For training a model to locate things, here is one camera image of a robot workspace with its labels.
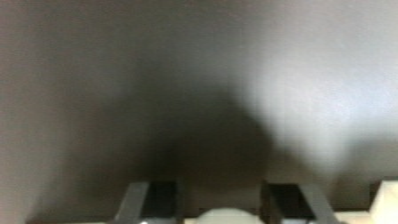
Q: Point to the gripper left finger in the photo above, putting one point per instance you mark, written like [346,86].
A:
[151,205]

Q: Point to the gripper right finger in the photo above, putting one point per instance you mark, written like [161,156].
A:
[293,205]

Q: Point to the white cabinet body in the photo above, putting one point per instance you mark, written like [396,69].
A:
[217,91]

